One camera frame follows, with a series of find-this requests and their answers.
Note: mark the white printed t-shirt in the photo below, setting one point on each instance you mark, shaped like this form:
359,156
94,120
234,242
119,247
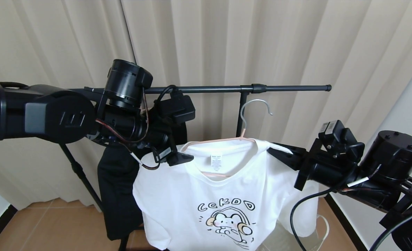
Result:
192,188

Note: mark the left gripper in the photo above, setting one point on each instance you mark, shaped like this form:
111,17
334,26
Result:
157,139

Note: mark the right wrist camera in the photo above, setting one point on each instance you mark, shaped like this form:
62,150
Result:
342,143

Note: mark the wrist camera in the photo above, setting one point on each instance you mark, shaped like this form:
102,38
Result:
342,143
176,108

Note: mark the white laundry basket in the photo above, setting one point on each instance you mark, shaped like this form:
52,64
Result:
296,244

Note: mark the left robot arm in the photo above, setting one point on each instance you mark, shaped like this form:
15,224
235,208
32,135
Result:
52,115

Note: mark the beige curtain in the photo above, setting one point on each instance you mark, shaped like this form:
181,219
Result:
296,42

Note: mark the pink clothes hanger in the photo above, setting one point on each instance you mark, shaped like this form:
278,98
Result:
220,140

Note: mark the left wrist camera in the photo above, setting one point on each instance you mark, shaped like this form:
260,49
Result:
176,108

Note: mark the black clothes rack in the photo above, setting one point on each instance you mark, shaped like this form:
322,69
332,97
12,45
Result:
289,88

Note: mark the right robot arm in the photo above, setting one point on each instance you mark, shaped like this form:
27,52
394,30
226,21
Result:
394,153

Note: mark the black shorts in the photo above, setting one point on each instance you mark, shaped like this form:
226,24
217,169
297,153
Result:
119,195

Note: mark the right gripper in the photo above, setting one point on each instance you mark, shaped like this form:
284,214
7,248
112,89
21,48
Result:
328,172

